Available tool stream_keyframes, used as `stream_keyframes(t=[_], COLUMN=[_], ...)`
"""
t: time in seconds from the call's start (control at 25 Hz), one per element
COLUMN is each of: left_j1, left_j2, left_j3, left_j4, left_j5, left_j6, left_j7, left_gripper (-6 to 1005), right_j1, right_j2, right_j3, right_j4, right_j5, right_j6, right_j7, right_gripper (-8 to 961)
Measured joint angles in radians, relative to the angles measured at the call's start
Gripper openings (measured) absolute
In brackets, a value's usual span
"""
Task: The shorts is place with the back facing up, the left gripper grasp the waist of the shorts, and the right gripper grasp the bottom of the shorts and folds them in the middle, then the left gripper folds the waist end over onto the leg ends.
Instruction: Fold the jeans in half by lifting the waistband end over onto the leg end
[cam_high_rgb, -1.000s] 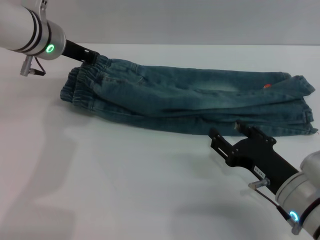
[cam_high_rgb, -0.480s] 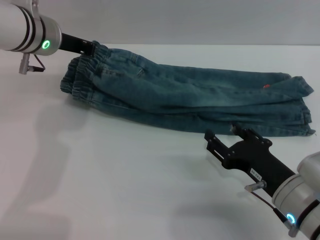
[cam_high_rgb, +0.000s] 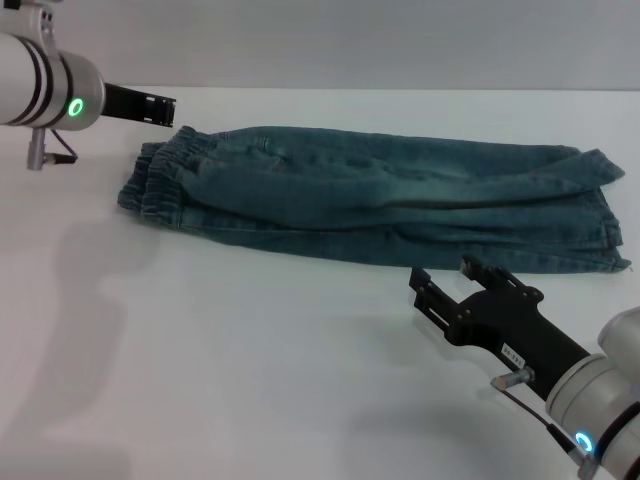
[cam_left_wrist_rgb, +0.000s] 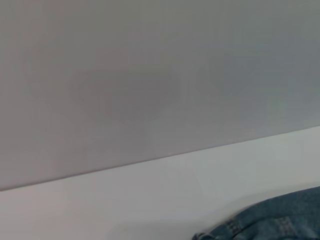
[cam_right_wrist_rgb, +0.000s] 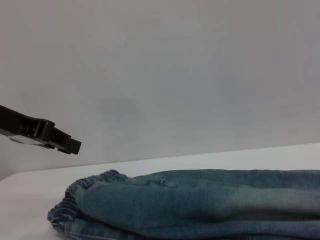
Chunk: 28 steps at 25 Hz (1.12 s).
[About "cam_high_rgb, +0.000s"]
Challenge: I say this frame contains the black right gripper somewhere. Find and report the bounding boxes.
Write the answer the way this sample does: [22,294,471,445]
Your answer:
[407,254,594,402]

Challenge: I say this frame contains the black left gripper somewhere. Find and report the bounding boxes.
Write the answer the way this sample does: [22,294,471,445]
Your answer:
[98,82,178,129]

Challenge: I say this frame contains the blue denim shorts basketball print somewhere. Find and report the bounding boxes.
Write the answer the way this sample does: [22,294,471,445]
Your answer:
[116,124,633,276]

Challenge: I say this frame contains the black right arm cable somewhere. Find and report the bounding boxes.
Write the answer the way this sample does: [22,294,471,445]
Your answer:
[491,367,599,474]

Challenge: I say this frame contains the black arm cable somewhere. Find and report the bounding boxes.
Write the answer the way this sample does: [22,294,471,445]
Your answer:
[491,367,599,474]
[43,128,79,166]

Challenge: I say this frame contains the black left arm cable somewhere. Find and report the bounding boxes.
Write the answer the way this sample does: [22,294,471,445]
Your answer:
[43,128,79,166]

